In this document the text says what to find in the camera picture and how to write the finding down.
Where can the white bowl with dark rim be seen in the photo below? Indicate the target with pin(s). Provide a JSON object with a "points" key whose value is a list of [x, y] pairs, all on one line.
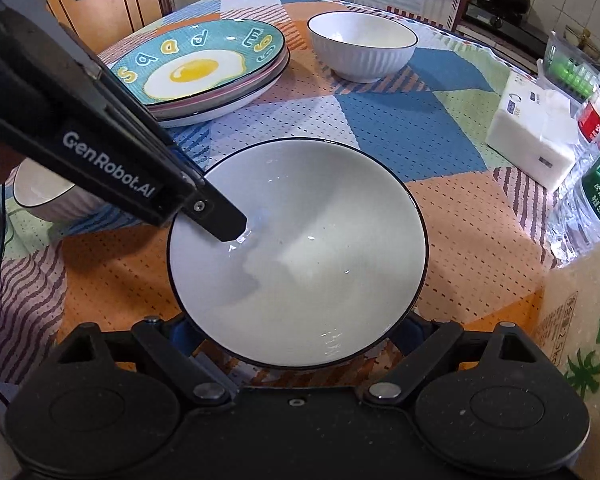
{"points": [[45, 195], [360, 55], [320, 260]]}

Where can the pink carrot print plate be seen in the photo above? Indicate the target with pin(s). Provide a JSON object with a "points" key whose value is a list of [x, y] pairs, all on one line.
{"points": [[215, 106]]}

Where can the white tissue pack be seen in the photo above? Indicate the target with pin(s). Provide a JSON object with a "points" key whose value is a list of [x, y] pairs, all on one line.
{"points": [[530, 145]]}

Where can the black gas stove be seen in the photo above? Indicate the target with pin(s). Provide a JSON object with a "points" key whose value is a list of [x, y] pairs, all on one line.
{"points": [[510, 25]]}

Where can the red label water bottle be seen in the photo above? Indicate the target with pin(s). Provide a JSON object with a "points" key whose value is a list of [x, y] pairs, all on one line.
{"points": [[594, 125]]}

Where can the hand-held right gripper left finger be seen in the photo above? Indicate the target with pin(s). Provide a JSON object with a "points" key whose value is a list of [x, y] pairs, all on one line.
{"points": [[160, 345]]}

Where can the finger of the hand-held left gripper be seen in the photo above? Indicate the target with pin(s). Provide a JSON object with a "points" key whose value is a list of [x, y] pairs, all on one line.
{"points": [[217, 220]]}

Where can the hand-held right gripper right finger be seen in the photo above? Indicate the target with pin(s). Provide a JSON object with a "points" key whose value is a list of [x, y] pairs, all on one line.
{"points": [[411, 329]]}

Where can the white plate with black rim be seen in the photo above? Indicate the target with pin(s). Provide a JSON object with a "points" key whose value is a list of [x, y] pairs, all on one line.
{"points": [[205, 120]]}

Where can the teal fried egg plate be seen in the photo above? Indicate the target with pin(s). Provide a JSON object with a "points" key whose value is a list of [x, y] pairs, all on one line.
{"points": [[195, 67]]}

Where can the green plastic basket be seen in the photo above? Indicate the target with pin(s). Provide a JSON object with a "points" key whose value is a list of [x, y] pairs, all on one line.
{"points": [[572, 72]]}

